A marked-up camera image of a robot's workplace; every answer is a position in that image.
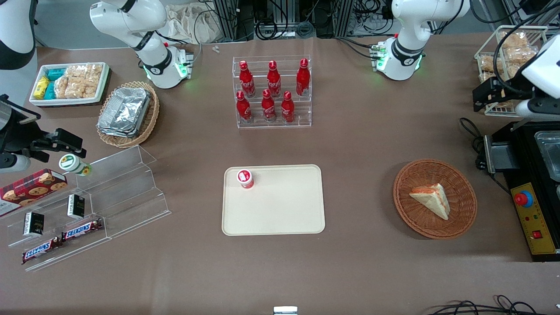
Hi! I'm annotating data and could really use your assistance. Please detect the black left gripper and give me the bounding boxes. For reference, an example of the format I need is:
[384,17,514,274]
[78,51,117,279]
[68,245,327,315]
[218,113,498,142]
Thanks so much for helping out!
[472,78,532,112]

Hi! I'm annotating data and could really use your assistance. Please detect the triangular sandwich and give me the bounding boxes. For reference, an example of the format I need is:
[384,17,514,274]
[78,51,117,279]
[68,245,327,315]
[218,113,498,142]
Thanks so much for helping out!
[409,183,451,221]

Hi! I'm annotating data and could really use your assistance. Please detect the white rectangular snack tray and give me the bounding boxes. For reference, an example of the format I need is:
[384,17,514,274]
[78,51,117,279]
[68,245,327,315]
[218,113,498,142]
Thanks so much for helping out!
[29,62,110,107]

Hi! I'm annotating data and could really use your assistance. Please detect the aluminium foil tray stack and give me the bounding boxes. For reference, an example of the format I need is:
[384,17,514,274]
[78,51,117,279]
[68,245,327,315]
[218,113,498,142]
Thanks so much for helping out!
[97,87,152,139]

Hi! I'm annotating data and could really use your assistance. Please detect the light wicker basket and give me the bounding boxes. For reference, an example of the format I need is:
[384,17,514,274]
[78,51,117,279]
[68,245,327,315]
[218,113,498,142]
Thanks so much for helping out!
[96,81,160,148]

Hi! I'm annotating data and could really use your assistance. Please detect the brown wicker basket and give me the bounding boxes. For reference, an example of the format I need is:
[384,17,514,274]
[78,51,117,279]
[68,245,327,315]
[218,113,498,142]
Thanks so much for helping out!
[393,159,478,240]

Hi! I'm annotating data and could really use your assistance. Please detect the beige plastic tray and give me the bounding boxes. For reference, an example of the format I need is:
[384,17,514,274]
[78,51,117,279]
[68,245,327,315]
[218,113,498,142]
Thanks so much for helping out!
[222,164,326,236]

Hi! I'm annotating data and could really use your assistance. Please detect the green label white cup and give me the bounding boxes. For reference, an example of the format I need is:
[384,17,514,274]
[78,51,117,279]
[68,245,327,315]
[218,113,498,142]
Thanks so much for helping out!
[59,154,92,177]

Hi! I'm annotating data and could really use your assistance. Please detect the clear bag rice crackers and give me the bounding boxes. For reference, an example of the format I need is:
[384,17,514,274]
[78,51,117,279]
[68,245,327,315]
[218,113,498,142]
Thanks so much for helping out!
[54,75,70,99]
[83,64,104,99]
[66,65,88,99]

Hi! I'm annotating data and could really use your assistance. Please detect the red cookie box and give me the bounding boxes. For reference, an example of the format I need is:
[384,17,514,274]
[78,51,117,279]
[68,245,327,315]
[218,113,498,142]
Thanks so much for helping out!
[0,169,68,218]

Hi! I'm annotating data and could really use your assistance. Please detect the small black box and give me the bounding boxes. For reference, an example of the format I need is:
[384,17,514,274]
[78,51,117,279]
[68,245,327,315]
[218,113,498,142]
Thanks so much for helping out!
[23,212,45,237]
[67,195,85,219]

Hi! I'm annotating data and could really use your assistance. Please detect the metal pan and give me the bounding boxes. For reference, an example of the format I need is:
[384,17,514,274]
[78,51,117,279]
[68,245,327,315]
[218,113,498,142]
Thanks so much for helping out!
[534,130,560,182]

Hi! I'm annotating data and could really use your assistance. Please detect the clear acrylic stepped shelf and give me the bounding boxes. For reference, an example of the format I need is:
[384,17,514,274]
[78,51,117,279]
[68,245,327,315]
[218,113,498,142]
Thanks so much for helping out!
[0,145,172,273]

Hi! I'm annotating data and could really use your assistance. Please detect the black machine housing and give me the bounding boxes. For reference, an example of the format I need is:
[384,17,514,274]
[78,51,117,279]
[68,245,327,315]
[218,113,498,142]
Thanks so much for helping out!
[483,119,560,262]

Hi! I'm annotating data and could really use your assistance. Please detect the snickers chocolate bar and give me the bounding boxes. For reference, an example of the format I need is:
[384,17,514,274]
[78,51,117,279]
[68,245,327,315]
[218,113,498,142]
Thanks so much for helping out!
[22,237,63,265]
[61,219,104,242]

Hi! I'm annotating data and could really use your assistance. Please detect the yellow control panel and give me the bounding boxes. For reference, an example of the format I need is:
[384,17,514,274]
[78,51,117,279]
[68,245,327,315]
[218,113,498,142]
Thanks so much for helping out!
[511,182,559,255]

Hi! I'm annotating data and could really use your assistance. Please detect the beige cloth bag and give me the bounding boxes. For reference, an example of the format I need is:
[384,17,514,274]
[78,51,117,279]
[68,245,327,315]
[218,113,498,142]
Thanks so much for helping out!
[165,3,222,45]

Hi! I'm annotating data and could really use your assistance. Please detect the red cola bottle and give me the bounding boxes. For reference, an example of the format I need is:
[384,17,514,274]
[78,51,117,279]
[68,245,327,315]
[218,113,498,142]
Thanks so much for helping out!
[296,58,311,97]
[281,91,295,123]
[262,89,277,123]
[267,60,282,98]
[239,60,256,98]
[236,91,253,123]

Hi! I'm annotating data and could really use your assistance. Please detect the clear acrylic bottle rack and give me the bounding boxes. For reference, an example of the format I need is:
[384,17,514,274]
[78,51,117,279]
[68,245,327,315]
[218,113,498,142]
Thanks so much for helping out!
[232,55,312,129]

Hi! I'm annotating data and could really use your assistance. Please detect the red white yogurt cup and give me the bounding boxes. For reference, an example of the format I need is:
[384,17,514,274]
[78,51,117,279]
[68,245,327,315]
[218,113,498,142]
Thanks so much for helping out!
[237,169,255,189]

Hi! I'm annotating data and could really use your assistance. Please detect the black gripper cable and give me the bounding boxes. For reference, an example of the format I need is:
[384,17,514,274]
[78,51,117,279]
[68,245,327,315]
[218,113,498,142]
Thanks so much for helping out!
[493,37,547,97]

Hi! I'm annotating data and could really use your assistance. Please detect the black power cable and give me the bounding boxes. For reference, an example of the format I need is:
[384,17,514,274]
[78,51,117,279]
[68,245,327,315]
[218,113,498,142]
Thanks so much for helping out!
[459,117,511,196]

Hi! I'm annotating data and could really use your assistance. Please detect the white wire rack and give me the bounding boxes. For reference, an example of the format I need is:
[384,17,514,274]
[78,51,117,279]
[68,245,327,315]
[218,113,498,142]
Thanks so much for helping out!
[475,25,550,118]

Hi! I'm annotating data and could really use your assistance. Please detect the grey metal bracket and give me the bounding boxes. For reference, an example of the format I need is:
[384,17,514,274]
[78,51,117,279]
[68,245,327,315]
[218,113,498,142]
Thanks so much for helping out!
[483,133,519,175]

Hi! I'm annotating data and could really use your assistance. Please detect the black arm base cable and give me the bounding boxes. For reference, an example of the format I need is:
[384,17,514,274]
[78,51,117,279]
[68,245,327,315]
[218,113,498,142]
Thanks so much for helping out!
[336,36,378,60]

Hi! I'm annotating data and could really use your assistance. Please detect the black floor cables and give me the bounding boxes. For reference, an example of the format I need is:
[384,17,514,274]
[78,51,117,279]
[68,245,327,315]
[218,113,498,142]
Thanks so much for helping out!
[427,295,560,315]

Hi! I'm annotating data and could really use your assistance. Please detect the coiled black cable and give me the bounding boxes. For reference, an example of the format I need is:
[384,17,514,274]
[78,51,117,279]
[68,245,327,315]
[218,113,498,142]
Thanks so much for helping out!
[255,17,290,41]

